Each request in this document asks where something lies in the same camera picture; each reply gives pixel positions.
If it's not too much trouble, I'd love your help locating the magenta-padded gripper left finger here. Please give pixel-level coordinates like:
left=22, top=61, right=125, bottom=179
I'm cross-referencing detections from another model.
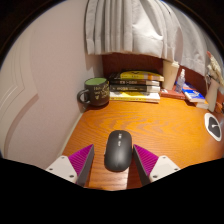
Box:
left=45, top=143, right=95, bottom=188

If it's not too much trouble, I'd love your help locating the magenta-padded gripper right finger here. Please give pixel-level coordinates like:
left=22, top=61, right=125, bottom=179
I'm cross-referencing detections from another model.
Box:
left=132, top=143, right=181, bottom=187

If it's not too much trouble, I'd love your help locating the black computer mouse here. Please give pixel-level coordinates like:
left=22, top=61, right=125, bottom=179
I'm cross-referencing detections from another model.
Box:
left=103, top=129, right=133, bottom=173

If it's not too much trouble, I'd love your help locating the white and grey mouse pad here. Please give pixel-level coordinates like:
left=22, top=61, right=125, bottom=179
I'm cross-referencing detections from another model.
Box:
left=203, top=112, right=224, bottom=142

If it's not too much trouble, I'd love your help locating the red book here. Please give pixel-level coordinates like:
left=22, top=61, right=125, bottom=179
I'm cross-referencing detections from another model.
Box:
left=159, top=88, right=186, bottom=101

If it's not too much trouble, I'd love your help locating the thick white book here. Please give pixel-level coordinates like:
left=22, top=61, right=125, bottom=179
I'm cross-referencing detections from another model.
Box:
left=194, top=99, right=210, bottom=110

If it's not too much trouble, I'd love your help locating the yellow and white book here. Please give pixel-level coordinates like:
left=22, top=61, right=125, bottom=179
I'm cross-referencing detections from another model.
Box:
left=109, top=90, right=162, bottom=104

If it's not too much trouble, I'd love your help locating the dark mug with green inside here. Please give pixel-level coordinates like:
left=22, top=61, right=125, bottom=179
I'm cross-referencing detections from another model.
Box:
left=76, top=77, right=111, bottom=107

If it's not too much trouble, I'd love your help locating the blue book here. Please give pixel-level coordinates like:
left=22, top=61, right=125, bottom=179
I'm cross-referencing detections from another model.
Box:
left=181, top=82, right=207, bottom=103

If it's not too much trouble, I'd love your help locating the dark book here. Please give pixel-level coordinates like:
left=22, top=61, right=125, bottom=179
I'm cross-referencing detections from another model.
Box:
left=109, top=79, right=162, bottom=87
left=109, top=84, right=162, bottom=93

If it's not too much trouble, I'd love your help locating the small clear plastic bottle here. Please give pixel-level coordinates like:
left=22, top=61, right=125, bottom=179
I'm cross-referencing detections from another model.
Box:
left=174, top=68, right=186, bottom=94

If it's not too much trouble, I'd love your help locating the white ceramic vase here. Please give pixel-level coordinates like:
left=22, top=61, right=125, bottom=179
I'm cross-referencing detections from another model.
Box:
left=204, top=78, right=221, bottom=113

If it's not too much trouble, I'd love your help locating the white pleated curtain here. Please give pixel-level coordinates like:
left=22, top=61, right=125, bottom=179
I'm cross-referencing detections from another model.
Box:
left=84, top=0, right=214, bottom=76

